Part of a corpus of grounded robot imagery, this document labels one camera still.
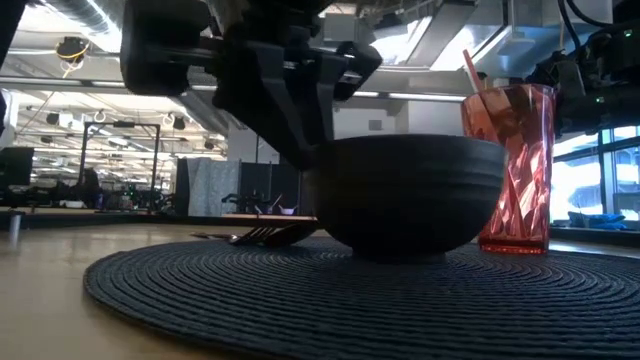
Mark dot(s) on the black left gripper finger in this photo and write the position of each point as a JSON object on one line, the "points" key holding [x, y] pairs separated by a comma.
{"points": [[322, 95], [255, 90]]}

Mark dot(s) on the black ribbed bowl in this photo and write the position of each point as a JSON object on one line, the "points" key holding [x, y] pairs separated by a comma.
{"points": [[400, 200]]}

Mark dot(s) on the dark metal fork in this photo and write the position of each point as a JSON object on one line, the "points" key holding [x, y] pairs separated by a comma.
{"points": [[255, 235]]}

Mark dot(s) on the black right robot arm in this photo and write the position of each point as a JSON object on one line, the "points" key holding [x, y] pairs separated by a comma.
{"points": [[615, 55]]}

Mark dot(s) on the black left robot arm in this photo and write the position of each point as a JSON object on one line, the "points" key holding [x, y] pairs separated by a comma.
{"points": [[7, 20]]}

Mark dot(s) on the blue bag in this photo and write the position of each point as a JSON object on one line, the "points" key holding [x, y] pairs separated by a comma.
{"points": [[600, 220]]}

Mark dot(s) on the grey partition screen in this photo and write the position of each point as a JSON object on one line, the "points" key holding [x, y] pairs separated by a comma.
{"points": [[210, 185]]}

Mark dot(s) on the orange faceted plastic cup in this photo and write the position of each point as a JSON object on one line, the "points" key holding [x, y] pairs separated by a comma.
{"points": [[525, 190]]}

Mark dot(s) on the red drinking straw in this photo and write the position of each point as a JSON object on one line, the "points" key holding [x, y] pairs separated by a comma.
{"points": [[472, 70]]}

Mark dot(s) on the black monitor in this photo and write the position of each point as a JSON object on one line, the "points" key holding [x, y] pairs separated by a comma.
{"points": [[15, 170]]}

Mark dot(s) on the dark round woven placemat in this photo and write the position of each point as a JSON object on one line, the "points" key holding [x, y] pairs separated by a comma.
{"points": [[350, 310]]}

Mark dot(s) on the black rectangular rig frame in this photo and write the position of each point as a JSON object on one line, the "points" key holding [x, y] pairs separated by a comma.
{"points": [[120, 124]]}

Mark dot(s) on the black aluminium table frame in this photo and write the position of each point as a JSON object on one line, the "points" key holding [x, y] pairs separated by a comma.
{"points": [[100, 218]]}

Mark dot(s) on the grey metal post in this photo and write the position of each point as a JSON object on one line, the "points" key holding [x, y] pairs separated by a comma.
{"points": [[15, 227]]}

